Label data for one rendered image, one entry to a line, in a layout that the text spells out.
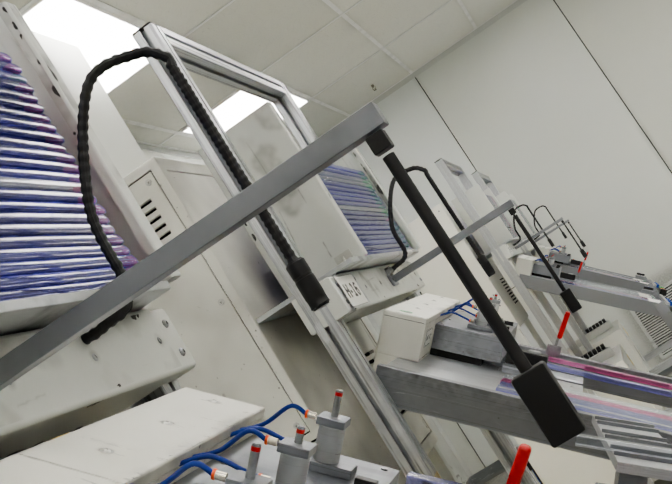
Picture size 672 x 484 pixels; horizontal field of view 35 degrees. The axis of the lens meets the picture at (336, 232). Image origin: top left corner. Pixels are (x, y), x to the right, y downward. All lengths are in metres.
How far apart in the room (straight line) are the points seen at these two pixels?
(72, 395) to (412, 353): 1.16
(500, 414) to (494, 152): 6.73
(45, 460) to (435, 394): 1.08
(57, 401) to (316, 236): 1.10
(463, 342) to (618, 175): 6.36
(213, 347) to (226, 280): 0.12
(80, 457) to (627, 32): 7.87
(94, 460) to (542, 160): 7.71
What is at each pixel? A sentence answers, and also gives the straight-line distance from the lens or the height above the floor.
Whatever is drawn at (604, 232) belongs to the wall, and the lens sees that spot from 8.34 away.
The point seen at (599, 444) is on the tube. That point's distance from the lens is 1.10.
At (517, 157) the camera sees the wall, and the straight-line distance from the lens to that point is 8.38.
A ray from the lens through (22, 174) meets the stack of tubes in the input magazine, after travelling 0.91.
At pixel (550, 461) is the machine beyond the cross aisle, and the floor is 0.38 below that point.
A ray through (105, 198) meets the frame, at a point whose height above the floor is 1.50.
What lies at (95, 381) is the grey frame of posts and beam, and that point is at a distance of 0.87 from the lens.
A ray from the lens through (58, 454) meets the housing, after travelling 0.75.
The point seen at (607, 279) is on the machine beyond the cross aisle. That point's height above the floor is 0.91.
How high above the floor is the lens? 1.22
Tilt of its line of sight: 7 degrees up
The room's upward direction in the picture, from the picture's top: 32 degrees counter-clockwise
